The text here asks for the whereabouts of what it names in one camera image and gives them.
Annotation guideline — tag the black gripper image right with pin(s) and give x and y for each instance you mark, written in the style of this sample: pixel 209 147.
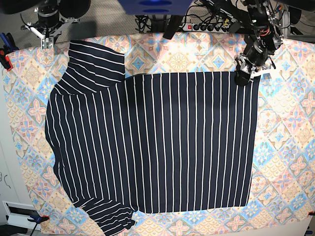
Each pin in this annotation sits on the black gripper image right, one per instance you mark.
pixel 249 62

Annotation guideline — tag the navy white striped T-shirt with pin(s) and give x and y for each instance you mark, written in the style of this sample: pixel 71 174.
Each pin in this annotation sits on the navy white striped T-shirt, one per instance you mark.
pixel 153 143

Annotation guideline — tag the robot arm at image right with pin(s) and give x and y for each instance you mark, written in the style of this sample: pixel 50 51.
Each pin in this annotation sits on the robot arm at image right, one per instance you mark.
pixel 268 38

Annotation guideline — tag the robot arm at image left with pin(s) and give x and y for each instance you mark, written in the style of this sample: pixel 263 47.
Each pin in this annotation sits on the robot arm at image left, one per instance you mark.
pixel 50 23

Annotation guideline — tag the white power strip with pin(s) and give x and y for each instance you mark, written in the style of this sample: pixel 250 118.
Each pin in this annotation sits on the white power strip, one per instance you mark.
pixel 206 27

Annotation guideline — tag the colourful patterned tablecloth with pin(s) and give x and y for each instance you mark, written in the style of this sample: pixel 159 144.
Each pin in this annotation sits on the colourful patterned tablecloth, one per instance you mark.
pixel 283 184

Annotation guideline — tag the orange clamp lower right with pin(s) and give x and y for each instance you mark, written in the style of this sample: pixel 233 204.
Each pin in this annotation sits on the orange clamp lower right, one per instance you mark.
pixel 312 213

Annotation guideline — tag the blue orange clamp upper left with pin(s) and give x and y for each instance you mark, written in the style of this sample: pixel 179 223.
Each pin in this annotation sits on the blue orange clamp upper left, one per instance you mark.
pixel 8 47

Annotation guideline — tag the blue orange clamp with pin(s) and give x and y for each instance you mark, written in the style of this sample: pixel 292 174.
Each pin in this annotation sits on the blue orange clamp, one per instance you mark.
pixel 8 47
pixel 38 219

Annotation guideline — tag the blue orange clamp lower left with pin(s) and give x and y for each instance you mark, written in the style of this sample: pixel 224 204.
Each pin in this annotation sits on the blue orange clamp lower left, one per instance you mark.
pixel 38 219

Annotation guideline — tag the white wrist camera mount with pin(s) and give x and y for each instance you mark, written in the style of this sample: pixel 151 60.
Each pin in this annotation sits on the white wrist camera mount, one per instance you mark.
pixel 272 72

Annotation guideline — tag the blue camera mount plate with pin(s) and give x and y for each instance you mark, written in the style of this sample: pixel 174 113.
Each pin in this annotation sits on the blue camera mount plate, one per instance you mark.
pixel 166 7

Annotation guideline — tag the white wall vent panel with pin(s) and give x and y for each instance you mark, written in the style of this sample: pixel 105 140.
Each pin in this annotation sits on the white wall vent panel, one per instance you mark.
pixel 18 214

